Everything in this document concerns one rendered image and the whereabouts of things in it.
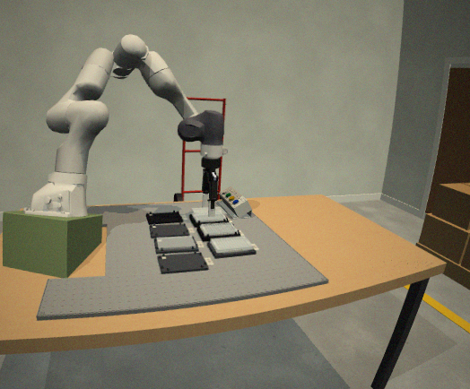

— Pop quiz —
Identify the beige button panel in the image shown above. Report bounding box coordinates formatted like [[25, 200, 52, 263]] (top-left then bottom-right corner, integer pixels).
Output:
[[218, 186, 252, 219]]

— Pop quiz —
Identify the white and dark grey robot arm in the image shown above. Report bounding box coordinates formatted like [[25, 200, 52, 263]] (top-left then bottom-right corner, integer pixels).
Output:
[[23, 34, 228, 218]]

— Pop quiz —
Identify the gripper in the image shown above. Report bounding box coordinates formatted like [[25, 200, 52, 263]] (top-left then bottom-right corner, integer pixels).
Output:
[[201, 157, 221, 217]]

